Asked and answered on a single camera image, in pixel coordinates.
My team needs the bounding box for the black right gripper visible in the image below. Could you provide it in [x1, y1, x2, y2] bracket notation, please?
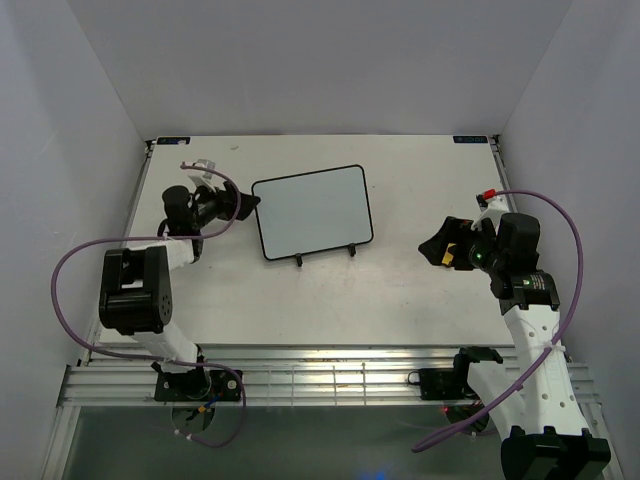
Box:
[418, 216, 506, 275]

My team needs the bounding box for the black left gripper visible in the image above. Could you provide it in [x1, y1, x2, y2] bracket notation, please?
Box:
[190, 179, 260, 230]

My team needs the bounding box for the yellow bone-shaped eraser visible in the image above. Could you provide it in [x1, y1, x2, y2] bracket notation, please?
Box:
[441, 243, 457, 268]

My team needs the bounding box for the small black-framed whiteboard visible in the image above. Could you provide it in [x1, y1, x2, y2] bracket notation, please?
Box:
[251, 164, 374, 266]

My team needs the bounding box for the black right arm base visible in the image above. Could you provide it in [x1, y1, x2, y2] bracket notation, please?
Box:
[407, 368, 477, 401]

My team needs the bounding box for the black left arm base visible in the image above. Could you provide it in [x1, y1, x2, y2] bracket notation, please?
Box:
[151, 362, 242, 403]

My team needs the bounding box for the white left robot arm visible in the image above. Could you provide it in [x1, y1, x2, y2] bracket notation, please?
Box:
[98, 180, 261, 400]

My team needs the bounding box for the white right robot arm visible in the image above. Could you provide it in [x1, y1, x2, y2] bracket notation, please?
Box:
[419, 213, 611, 479]

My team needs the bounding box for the blue label top left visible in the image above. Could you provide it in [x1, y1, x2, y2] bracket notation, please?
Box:
[156, 137, 191, 146]

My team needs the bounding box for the blue label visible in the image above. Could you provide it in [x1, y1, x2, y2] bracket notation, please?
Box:
[156, 137, 191, 146]
[452, 135, 489, 144]

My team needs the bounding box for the blue label top right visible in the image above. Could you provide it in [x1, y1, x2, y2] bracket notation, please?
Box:
[452, 135, 489, 144]

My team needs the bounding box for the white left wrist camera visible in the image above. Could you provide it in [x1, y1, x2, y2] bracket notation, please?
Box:
[180, 159, 216, 192]

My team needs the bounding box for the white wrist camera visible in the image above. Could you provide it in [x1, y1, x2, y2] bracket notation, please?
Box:
[471, 189, 510, 231]
[180, 159, 216, 192]

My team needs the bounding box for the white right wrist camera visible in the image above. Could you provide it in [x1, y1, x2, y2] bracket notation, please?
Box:
[471, 189, 510, 231]

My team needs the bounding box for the black wire whiteboard stand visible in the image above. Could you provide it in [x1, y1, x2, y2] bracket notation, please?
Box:
[293, 243, 357, 268]

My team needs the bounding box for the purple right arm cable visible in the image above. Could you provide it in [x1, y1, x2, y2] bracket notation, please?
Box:
[410, 188, 585, 454]

